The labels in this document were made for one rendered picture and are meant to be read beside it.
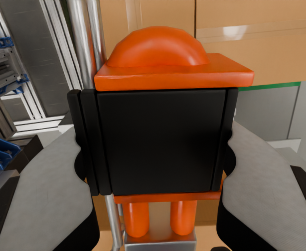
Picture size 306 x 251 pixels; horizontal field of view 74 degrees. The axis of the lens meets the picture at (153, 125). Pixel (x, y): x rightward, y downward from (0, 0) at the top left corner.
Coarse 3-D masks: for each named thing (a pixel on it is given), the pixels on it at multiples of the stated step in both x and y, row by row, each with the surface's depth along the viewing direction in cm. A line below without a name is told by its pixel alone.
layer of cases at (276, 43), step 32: (128, 0) 65; (160, 0) 65; (192, 0) 66; (224, 0) 66; (256, 0) 66; (288, 0) 67; (128, 32) 70; (192, 32) 70; (224, 32) 71; (256, 32) 71; (288, 32) 71; (256, 64) 76; (288, 64) 77
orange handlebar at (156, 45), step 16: (144, 32) 10; (160, 32) 10; (176, 32) 10; (128, 48) 10; (144, 48) 10; (160, 48) 10; (176, 48) 10; (192, 48) 10; (112, 64) 10; (128, 64) 10; (144, 64) 10; (160, 64) 10; (176, 64) 10; (192, 64) 10; (128, 208) 15; (144, 208) 16; (176, 208) 16; (192, 208) 16; (128, 224) 16; (144, 224) 17; (176, 224) 17; (192, 224) 17
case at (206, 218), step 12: (84, 180) 50; (96, 204) 44; (204, 204) 43; (216, 204) 43; (120, 216) 41; (204, 216) 41; (216, 216) 41; (108, 228) 39; (204, 228) 39; (108, 240) 40; (204, 240) 41; (216, 240) 41
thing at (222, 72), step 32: (224, 64) 10; (128, 96) 9; (160, 96) 9; (192, 96) 10; (224, 96) 10; (128, 128) 10; (160, 128) 10; (192, 128) 10; (224, 128) 10; (128, 160) 11; (160, 160) 11; (192, 160) 11; (128, 192) 12; (160, 192) 13; (192, 192) 13
